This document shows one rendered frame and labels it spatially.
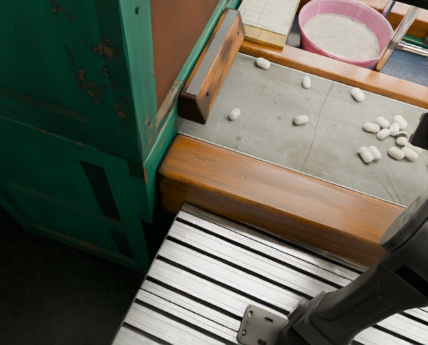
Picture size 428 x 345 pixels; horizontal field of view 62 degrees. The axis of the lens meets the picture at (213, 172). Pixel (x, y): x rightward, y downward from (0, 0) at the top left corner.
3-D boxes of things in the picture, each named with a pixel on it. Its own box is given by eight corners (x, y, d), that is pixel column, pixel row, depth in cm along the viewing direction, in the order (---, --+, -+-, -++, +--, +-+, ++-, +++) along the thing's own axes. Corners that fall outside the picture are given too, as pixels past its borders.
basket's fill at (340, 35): (368, 89, 99) (378, 74, 94) (290, 65, 101) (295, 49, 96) (375, 39, 110) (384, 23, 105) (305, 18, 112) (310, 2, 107)
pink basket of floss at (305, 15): (396, 74, 104) (415, 48, 96) (320, 97, 97) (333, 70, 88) (344, 18, 116) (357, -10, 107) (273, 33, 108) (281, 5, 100)
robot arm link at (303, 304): (307, 294, 56) (285, 322, 54) (354, 336, 54) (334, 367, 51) (295, 302, 62) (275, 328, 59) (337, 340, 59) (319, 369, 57)
